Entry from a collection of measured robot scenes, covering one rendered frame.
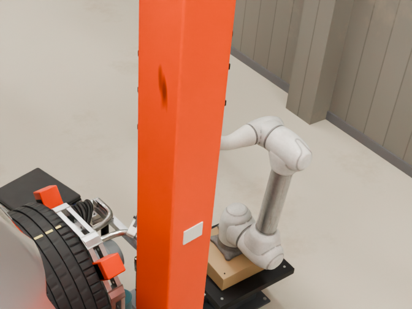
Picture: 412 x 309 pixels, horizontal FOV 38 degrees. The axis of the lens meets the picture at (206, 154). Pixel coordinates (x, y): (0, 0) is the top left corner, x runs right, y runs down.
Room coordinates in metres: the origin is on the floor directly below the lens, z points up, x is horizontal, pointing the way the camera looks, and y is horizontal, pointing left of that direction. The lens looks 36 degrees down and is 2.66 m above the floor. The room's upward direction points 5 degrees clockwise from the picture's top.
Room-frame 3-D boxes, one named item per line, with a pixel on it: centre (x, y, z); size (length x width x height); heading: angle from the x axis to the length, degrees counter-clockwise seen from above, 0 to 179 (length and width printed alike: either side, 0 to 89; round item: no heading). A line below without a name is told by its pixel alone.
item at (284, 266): (2.32, -0.18, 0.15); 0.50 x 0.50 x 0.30; 38
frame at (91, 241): (1.62, 0.46, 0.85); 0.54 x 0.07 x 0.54; 45
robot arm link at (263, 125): (2.28, -0.26, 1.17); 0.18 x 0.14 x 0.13; 132
